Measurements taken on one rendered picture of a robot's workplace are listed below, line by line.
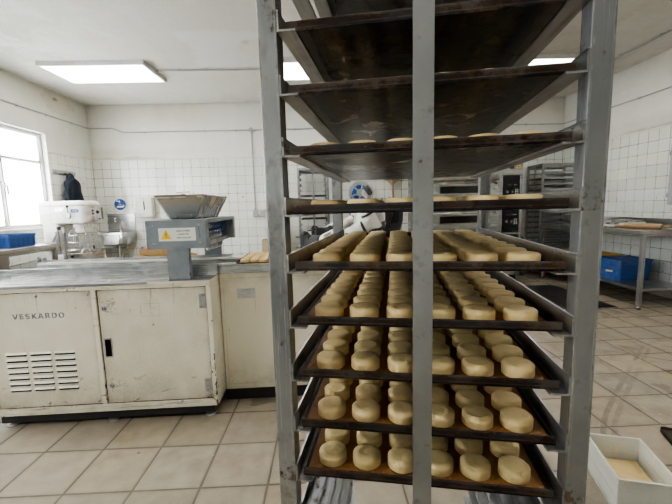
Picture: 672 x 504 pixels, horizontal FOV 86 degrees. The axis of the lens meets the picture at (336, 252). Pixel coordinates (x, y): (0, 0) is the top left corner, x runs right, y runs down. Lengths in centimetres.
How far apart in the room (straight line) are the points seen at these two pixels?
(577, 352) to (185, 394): 214
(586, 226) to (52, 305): 247
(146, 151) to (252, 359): 523
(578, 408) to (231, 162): 631
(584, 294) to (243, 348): 209
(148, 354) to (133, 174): 509
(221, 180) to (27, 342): 454
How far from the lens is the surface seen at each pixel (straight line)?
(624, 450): 229
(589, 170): 61
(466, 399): 74
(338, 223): 117
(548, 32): 73
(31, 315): 266
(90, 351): 256
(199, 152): 680
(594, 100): 62
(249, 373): 251
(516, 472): 75
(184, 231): 217
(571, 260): 62
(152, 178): 705
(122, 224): 727
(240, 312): 238
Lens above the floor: 123
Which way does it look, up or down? 7 degrees down
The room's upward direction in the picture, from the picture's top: 1 degrees counter-clockwise
